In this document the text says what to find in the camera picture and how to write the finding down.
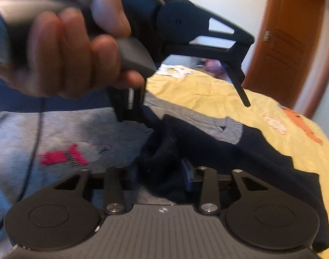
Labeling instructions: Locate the grey and navy knit sweater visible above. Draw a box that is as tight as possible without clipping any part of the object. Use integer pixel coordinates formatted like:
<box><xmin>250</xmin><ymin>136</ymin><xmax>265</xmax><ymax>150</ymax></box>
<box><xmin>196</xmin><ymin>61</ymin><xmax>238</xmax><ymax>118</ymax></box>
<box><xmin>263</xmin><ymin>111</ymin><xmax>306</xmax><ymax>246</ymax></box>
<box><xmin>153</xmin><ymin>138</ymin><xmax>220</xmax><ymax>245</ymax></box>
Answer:
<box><xmin>0</xmin><ymin>81</ymin><xmax>329</xmax><ymax>252</ymax></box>

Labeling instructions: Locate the person's left hand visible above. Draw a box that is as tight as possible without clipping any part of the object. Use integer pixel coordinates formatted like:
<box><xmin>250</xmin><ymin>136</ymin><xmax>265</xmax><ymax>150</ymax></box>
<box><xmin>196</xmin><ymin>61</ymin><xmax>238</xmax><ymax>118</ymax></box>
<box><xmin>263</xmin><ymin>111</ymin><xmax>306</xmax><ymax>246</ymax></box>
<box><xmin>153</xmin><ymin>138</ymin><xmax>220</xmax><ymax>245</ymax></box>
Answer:
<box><xmin>0</xmin><ymin>0</ymin><xmax>144</xmax><ymax>98</ymax></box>

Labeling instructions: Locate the pink plastic bag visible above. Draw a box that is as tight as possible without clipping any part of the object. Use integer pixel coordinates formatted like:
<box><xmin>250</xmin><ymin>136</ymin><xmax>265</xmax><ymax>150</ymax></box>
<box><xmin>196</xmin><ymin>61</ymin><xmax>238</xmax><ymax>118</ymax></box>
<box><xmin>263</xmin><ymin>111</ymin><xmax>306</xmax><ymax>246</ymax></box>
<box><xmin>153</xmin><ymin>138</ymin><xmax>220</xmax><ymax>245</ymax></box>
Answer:
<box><xmin>204</xmin><ymin>59</ymin><xmax>227</xmax><ymax>79</ymax></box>

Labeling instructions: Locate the brown wooden door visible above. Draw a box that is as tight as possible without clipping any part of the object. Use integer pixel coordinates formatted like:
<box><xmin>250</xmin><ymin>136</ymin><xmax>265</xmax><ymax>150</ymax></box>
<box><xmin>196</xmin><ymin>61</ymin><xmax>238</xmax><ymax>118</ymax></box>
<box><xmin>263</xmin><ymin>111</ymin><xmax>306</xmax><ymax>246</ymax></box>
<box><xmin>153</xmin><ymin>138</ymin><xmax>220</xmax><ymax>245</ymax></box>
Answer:
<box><xmin>243</xmin><ymin>0</ymin><xmax>326</xmax><ymax>108</ymax></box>

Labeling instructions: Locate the yellow patterned bed cover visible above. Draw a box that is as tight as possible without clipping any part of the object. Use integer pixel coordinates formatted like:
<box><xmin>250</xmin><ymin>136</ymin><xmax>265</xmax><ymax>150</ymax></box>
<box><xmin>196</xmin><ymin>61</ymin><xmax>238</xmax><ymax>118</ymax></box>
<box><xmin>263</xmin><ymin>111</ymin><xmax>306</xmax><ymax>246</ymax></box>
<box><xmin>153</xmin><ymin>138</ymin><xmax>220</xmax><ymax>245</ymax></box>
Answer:
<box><xmin>146</xmin><ymin>70</ymin><xmax>329</xmax><ymax>258</ymax></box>

